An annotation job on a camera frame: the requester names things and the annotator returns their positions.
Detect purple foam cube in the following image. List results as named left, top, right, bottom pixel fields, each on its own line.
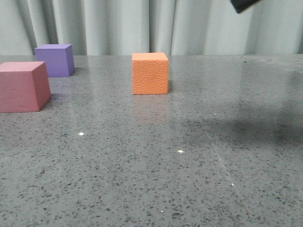
left=35, top=44, right=75, bottom=77

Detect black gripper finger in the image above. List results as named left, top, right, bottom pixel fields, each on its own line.
left=230, top=0, right=259, bottom=14

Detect pale green curtain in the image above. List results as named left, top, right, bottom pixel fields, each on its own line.
left=0, top=0, right=303, bottom=55

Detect orange foam cube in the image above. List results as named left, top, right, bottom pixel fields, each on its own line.
left=132, top=52, right=169, bottom=95

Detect pink foam cube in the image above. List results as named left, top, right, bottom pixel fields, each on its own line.
left=0, top=61, right=51, bottom=113

